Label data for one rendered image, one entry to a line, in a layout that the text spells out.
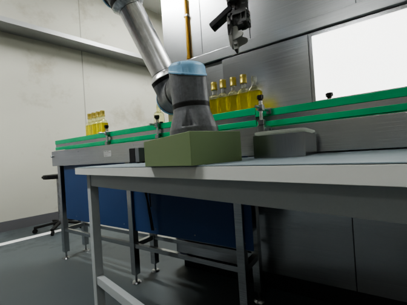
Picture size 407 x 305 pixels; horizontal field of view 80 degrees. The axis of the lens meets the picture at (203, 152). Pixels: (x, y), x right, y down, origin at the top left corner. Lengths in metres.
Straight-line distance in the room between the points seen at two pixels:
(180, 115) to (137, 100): 3.84
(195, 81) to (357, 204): 0.50
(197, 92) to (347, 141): 0.63
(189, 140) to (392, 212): 0.41
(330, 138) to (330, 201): 0.61
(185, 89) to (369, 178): 0.50
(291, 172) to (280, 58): 0.98
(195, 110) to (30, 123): 3.32
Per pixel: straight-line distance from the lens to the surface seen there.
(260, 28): 1.52
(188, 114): 0.71
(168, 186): 0.78
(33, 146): 3.86
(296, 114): 1.14
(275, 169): 0.48
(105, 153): 1.75
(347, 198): 0.49
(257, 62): 1.42
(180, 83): 0.73
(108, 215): 1.83
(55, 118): 3.96
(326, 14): 1.42
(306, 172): 0.46
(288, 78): 1.34
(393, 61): 1.32
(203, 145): 0.63
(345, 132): 1.09
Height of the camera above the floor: 0.78
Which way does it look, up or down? level
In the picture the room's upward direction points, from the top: 4 degrees counter-clockwise
